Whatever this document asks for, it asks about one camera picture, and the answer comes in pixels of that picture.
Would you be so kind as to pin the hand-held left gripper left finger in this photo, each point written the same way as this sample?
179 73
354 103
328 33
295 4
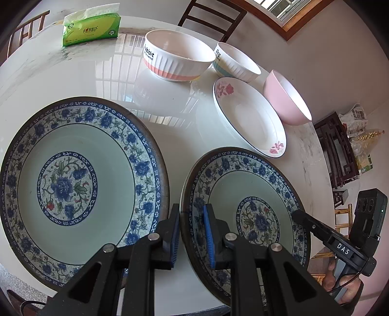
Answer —
175 243

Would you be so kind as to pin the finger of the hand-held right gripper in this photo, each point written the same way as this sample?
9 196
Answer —
313 226

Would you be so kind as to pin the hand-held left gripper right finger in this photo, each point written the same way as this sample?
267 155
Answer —
209 237

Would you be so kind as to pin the small blue floral plate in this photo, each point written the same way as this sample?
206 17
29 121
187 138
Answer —
225 194

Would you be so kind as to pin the small white ribbed bowl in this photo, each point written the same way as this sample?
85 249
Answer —
234 68

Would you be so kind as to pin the person's right hand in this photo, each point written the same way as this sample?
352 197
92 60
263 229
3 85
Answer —
328 281

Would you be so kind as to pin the light bamboo chair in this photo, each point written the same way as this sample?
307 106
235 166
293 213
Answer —
342 218

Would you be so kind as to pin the clear plastic bag yellow contents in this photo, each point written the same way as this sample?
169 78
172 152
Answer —
363 145

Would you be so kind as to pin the dark carved wooden furniture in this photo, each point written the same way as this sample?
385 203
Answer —
331 145

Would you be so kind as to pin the newspaper bundle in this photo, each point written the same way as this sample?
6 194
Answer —
355 117

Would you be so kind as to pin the white oval plate pink flowers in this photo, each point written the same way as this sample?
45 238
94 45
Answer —
249 121

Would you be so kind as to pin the large blue floral plate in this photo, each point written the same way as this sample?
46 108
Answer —
76 158

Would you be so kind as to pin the pink bowl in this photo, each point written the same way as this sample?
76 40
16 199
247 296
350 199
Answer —
276 97

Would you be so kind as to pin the large white ribbed bowl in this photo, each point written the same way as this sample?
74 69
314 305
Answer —
173 63

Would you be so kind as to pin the dark wooden chair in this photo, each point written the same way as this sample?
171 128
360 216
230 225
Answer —
234 18

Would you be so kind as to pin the green tissue pack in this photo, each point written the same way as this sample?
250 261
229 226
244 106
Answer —
91 30

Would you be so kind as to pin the wooden slatted chair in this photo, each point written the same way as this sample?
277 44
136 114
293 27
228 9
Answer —
22 33

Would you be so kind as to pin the wooden window frame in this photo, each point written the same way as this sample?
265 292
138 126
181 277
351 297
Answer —
291 32

